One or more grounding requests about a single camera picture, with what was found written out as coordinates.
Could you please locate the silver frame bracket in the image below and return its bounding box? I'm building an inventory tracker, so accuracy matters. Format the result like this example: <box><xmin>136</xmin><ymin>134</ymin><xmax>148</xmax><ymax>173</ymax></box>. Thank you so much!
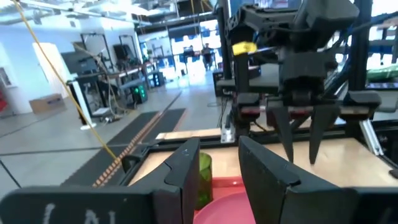
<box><xmin>220</xmin><ymin>123</ymin><xmax>236</xmax><ymax>144</ymax></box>
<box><xmin>359</xmin><ymin>119</ymin><xmax>385</xmax><ymax>156</ymax></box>

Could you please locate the pink round plate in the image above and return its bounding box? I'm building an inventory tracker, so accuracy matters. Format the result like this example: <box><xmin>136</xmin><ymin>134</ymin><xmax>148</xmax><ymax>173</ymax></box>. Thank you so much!
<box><xmin>193</xmin><ymin>190</ymin><xmax>256</xmax><ymax>224</ymax></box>

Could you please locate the yellow tag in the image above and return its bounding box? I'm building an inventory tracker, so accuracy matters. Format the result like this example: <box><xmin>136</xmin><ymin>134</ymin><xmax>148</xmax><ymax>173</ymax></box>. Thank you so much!
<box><xmin>232</xmin><ymin>41</ymin><xmax>258</xmax><ymax>56</ymax></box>

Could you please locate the white board panel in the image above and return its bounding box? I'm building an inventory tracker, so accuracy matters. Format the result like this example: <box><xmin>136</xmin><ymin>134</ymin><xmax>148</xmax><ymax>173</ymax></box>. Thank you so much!
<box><xmin>32</xmin><ymin>42</ymin><xmax>98</xmax><ymax>131</ymax></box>

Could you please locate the black striped floor mat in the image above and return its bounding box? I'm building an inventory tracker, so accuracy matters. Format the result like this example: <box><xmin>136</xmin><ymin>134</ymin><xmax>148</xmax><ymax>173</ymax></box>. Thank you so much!
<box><xmin>62</xmin><ymin>108</ymin><xmax>187</xmax><ymax>188</ymax></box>

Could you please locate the black plastic mount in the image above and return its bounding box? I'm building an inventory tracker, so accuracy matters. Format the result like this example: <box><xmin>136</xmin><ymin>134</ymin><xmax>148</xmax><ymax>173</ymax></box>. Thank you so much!
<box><xmin>121</xmin><ymin>154</ymin><xmax>141</xmax><ymax>174</ymax></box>

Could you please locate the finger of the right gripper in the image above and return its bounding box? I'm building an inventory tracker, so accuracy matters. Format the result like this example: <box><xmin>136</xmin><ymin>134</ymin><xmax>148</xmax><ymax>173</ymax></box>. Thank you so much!
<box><xmin>271</xmin><ymin>106</ymin><xmax>295</xmax><ymax>164</ymax></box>
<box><xmin>308</xmin><ymin>105</ymin><xmax>340</xmax><ymax>166</ymax></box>

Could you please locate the yellow hanging cable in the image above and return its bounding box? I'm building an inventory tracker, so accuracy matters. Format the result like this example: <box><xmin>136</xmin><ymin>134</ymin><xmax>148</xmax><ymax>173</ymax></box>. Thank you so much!
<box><xmin>12</xmin><ymin>0</ymin><xmax>118</xmax><ymax>160</ymax></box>

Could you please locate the green faceted cup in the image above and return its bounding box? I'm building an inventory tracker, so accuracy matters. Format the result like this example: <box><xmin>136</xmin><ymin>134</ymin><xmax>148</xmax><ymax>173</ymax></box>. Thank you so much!
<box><xmin>195</xmin><ymin>152</ymin><xmax>214</xmax><ymax>210</ymax></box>

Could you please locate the brown cardboard box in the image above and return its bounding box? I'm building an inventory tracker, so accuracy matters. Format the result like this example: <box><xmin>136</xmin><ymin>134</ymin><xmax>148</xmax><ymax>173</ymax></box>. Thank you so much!
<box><xmin>29</xmin><ymin>93</ymin><xmax>67</xmax><ymax>114</ymax></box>

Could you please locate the green bag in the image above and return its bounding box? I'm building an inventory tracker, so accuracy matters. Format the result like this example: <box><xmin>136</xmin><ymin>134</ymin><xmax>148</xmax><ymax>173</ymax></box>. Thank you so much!
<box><xmin>366</xmin><ymin>64</ymin><xmax>398</xmax><ymax>83</ymax></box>

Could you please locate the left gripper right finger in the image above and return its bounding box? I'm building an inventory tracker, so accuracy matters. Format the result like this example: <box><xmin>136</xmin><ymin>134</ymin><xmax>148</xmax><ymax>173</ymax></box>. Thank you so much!
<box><xmin>238</xmin><ymin>136</ymin><xmax>398</xmax><ymax>224</ymax></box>

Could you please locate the computer with green lights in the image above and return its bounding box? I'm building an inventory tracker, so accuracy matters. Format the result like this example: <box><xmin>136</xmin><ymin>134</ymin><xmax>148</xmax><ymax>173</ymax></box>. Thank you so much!
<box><xmin>130</xmin><ymin>83</ymin><xmax>149</xmax><ymax>105</ymax></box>

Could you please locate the person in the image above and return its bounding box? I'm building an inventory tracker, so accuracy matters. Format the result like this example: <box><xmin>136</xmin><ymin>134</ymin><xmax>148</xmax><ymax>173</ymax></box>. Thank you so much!
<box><xmin>201</xmin><ymin>43</ymin><xmax>216</xmax><ymax>72</ymax></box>

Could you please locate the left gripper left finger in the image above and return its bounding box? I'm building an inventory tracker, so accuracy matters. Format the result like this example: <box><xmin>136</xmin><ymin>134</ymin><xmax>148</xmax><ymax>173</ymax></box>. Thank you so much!
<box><xmin>0</xmin><ymin>138</ymin><xmax>201</xmax><ymax>224</ymax></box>

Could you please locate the red plastic tray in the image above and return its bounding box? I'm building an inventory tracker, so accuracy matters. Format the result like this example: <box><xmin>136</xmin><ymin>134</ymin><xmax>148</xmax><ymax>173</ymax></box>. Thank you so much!
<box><xmin>194</xmin><ymin>176</ymin><xmax>249</xmax><ymax>218</ymax></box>

